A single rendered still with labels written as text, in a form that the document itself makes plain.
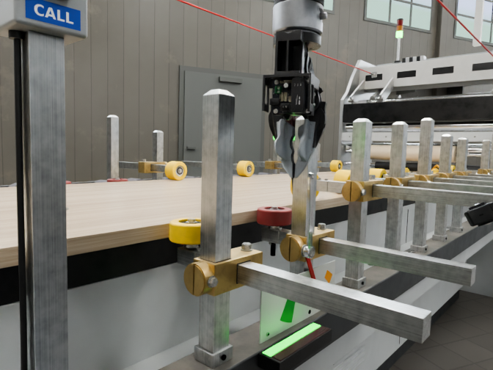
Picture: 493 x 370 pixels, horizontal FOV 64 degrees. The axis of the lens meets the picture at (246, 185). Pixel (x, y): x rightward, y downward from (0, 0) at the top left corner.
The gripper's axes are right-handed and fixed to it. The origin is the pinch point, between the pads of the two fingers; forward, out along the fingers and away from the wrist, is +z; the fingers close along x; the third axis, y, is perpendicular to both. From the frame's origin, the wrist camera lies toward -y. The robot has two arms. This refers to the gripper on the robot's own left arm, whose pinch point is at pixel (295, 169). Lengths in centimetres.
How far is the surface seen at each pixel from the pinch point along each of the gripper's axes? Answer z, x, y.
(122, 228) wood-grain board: 11.0, -27.8, 7.8
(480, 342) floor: 101, 64, -185
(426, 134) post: -10, 23, -86
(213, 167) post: -0.2, -10.5, 8.3
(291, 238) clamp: 14.3, -3.4, -12.8
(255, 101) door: -75, -193, -506
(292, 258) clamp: 18.1, -3.1, -12.7
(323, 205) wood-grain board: 13, -4, -53
